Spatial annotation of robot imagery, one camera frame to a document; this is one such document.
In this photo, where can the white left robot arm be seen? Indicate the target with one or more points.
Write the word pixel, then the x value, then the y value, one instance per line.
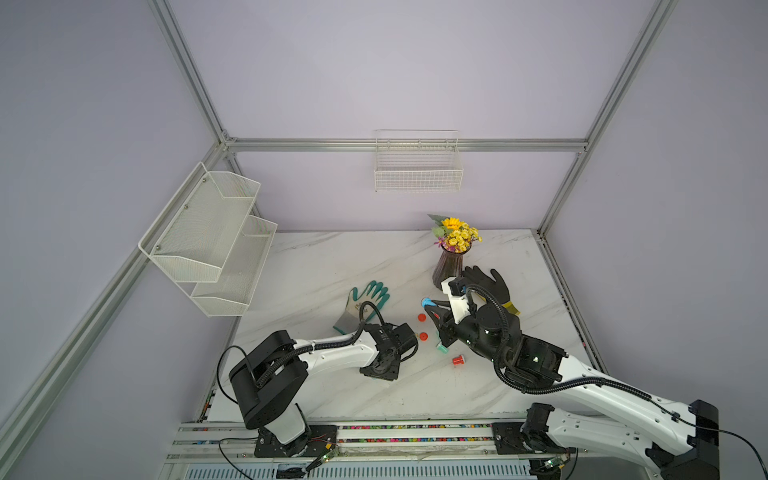
pixel 268 378

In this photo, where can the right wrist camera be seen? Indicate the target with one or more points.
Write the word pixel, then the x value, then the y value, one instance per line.
pixel 459 297

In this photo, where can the white wire wall basket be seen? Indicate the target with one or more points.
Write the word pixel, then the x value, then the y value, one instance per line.
pixel 421 161

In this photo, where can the green grey work glove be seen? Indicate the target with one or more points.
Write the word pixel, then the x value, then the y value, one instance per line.
pixel 375 292

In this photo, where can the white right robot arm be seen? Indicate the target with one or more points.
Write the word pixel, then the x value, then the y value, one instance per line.
pixel 672 439

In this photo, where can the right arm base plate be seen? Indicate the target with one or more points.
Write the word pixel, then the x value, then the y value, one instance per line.
pixel 515 438

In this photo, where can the black yellow work glove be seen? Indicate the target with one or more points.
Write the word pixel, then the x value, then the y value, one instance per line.
pixel 492 283

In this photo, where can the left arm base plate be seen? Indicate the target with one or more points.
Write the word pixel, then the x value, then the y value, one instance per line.
pixel 315 441

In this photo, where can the white two-tier mesh shelf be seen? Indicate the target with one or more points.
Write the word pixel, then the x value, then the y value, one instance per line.
pixel 210 243

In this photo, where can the aluminium front rail frame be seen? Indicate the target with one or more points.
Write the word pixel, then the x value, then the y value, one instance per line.
pixel 424 448

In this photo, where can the dark glass flower vase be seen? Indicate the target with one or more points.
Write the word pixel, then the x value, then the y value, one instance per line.
pixel 450 265

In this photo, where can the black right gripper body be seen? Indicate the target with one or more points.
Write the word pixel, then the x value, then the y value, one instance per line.
pixel 466 330

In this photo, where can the yellow artificial flower bouquet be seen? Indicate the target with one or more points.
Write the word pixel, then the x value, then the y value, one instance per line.
pixel 454 235

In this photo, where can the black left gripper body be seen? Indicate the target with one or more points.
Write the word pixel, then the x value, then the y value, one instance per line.
pixel 390 372

